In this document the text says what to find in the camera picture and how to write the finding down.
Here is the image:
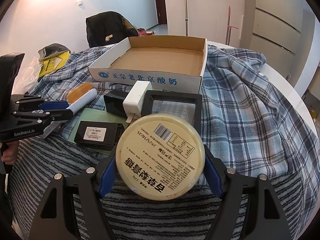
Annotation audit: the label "orange plastic box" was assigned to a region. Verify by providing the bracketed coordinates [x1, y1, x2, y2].
[67, 82, 93, 103]

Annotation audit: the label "white remote control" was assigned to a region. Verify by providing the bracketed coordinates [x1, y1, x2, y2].
[41, 87, 98, 139]

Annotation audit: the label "black box white label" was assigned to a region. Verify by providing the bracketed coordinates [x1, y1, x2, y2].
[74, 121, 125, 151]

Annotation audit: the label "small black box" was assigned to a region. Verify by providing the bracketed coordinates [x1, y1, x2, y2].
[103, 89, 128, 118]

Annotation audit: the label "white power adapter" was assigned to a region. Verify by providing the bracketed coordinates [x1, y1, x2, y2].
[123, 81, 152, 124]

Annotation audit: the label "round cream lidded container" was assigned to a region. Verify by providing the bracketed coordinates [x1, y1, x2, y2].
[116, 114, 205, 201]

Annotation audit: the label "black square display frame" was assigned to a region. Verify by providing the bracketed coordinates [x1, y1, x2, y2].
[142, 90, 202, 134]

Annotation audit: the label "clear plastic bag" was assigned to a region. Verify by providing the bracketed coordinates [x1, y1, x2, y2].
[12, 57, 41, 94]

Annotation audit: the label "yellow box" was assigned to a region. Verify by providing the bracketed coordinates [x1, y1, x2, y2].
[39, 51, 70, 77]

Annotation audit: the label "grey pouch bag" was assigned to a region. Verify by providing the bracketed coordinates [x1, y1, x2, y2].
[38, 43, 70, 62]

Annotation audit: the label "blue plaid shirt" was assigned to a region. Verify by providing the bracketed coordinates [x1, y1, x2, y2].
[20, 46, 319, 205]

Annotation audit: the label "black jacket on chair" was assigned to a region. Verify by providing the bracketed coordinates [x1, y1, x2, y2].
[86, 11, 138, 48]

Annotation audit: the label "red items on floor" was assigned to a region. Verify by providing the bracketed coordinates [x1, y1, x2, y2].
[137, 28, 155, 36]

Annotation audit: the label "white cardboard tray box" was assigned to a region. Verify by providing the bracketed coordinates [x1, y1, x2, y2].
[88, 35, 208, 94]

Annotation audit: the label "dark red door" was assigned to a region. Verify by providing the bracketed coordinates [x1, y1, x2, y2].
[155, 0, 167, 24]

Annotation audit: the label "beige refrigerator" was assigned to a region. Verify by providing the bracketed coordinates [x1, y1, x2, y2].
[240, 0, 316, 86]

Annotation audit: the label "wall light switch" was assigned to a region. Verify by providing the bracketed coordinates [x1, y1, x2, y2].
[77, 0, 84, 7]

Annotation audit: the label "red handled broom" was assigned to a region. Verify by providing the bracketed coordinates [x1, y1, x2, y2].
[225, 6, 238, 45]

